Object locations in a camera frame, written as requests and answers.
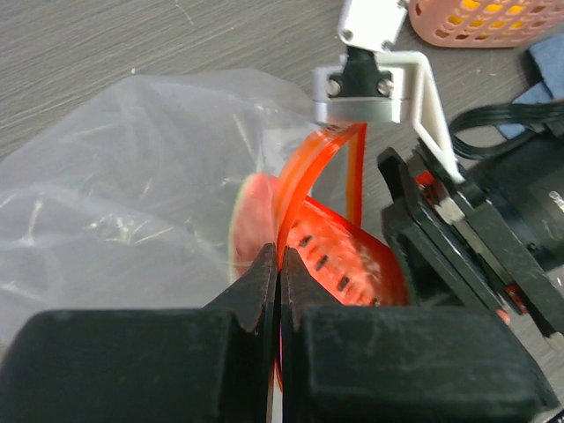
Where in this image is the clear red zip top bag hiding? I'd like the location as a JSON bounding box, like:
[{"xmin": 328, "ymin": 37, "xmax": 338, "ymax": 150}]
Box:
[{"xmin": 1, "ymin": 69, "xmax": 315, "ymax": 347}]

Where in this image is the pink plastic basket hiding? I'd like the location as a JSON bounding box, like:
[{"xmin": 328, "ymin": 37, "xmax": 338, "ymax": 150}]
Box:
[{"xmin": 409, "ymin": 0, "xmax": 563, "ymax": 48}]

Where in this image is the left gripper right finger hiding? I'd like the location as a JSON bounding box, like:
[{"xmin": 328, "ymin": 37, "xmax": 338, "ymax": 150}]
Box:
[{"xmin": 279, "ymin": 249, "xmax": 560, "ymax": 422}]

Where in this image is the blue folded cloth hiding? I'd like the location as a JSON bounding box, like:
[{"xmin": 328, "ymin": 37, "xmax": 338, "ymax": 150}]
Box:
[{"xmin": 497, "ymin": 33, "xmax": 564, "ymax": 138}]

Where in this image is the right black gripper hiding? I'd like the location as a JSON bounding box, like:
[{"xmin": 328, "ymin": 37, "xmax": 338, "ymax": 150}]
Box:
[{"xmin": 376, "ymin": 100, "xmax": 564, "ymax": 353}]

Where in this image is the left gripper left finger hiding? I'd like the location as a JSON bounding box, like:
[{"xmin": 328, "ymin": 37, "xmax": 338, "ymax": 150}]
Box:
[{"xmin": 1, "ymin": 244, "xmax": 278, "ymax": 422}]

